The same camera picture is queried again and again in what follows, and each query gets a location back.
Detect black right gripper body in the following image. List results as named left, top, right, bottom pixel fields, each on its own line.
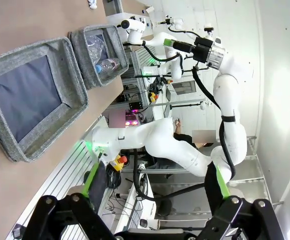
left=191, top=36, right=215, bottom=64

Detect black cable bundle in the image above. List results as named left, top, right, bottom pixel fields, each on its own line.
left=104, top=164, right=122, bottom=190

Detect computer case pink lights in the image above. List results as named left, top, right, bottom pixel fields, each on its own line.
left=124, top=101, right=144, bottom=127

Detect seated person black shirt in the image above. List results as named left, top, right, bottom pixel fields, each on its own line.
left=172, top=117, right=217, bottom=151

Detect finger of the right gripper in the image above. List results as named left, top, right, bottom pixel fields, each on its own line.
left=163, top=38, right=196, bottom=54

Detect grey fabric basket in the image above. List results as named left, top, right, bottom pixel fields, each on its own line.
left=0, top=36, right=90, bottom=163
left=68, top=24, right=130, bottom=90

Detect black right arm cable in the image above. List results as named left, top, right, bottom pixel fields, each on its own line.
left=191, top=65, right=237, bottom=182

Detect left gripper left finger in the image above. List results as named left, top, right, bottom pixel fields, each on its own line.
left=22, top=161, right=116, bottom=240

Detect clear plastic cup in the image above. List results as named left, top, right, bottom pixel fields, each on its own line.
left=86, top=34, right=106, bottom=63

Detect yellow red emergency stop button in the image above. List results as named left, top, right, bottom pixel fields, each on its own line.
left=111, top=153, right=129, bottom=173
left=148, top=91, right=160, bottom=103

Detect aluminium table frame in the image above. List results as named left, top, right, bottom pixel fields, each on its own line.
left=6, top=113, right=111, bottom=240

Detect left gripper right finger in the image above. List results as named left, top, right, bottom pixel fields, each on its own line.
left=197, top=164, right=286, bottom=240

